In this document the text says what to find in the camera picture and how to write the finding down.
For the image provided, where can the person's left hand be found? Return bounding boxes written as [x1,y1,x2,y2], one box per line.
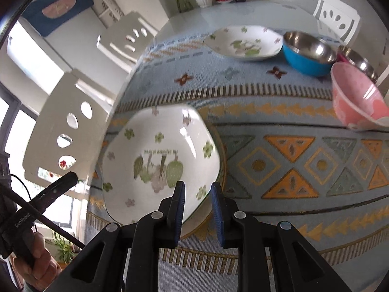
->
[14,232,61,291]

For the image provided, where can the far white floral plate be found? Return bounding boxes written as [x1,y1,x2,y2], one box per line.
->
[204,25,283,61]

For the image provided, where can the white floral square plate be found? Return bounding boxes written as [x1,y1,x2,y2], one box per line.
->
[100,104,221,225]

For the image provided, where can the blue patterned table mat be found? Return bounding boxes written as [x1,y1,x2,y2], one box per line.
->
[104,35,388,291]

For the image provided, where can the green potted plant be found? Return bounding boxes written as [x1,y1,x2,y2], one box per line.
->
[50,231,80,265]

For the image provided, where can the white chair far end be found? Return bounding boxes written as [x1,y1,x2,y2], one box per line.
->
[313,0,361,46]

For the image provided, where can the white chair near left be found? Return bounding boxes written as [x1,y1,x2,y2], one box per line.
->
[22,69,117,187]

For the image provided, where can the blue and pink wall hanging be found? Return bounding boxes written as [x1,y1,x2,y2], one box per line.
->
[22,0,94,37]

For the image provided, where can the blue steel bowl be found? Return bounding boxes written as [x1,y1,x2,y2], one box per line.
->
[282,31,337,77]

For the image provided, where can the white chair far left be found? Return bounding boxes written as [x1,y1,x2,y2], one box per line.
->
[96,12,158,73]

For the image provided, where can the white chair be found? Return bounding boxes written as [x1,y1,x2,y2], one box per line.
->
[22,69,117,187]
[96,12,158,73]

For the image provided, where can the pink ceramic bowl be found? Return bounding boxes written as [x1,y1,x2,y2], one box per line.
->
[330,62,388,131]

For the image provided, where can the magenta steel bowl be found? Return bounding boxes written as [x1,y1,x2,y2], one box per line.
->
[337,46,379,83]

